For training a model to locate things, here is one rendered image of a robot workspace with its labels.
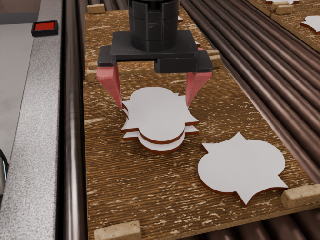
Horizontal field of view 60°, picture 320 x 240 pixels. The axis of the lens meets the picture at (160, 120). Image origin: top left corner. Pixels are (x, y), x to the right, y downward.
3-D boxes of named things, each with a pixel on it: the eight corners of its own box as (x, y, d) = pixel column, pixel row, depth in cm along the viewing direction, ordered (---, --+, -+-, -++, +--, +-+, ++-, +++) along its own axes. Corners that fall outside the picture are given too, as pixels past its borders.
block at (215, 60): (198, 70, 68) (199, 60, 67) (195, 66, 70) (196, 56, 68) (221, 67, 69) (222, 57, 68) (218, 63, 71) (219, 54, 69)
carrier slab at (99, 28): (85, 81, 68) (84, 75, 66) (85, 17, 98) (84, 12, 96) (221, 66, 73) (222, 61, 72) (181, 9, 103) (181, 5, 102)
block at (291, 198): (285, 210, 40) (290, 199, 38) (277, 199, 41) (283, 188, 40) (320, 202, 41) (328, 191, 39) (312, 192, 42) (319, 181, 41)
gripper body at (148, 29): (114, 44, 37) (108, -15, 33) (189, 42, 38) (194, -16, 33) (111, 69, 33) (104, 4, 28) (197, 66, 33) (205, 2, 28)
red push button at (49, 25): (35, 35, 88) (34, 31, 87) (36, 27, 92) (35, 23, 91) (55, 33, 89) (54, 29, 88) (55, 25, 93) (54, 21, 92)
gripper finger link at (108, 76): (106, 93, 43) (98, 35, 37) (153, 92, 43) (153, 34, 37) (103, 123, 38) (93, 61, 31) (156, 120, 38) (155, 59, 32)
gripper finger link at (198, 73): (152, 92, 43) (151, 34, 37) (197, 90, 44) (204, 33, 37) (155, 120, 38) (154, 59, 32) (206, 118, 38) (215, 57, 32)
